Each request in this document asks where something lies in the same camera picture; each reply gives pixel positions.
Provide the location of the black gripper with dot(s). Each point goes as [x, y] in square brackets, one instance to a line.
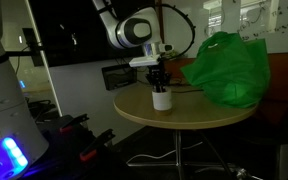
[158, 76]

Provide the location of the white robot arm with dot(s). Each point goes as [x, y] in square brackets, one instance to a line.
[141, 29]

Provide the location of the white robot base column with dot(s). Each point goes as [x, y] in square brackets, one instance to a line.
[21, 142]

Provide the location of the white ceramic mug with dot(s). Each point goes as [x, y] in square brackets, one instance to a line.
[162, 101]

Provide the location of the yellow green object on ledge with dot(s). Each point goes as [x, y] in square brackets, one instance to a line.
[171, 55]

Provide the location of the round wooden table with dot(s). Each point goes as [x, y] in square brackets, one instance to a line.
[191, 110]

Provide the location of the green plastic bag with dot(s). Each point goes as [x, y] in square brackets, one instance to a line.
[230, 71]

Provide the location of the black clamp with orange tip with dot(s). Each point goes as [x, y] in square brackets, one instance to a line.
[91, 150]

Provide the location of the red bench seat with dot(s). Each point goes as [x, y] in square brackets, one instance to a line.
[270, 122]

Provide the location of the black wall monitor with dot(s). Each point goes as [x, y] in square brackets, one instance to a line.
[71, 31]

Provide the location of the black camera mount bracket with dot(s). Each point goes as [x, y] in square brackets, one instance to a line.
[33, 48]

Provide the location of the whiteboard on wall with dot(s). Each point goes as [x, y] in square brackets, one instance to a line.
[187, 23]

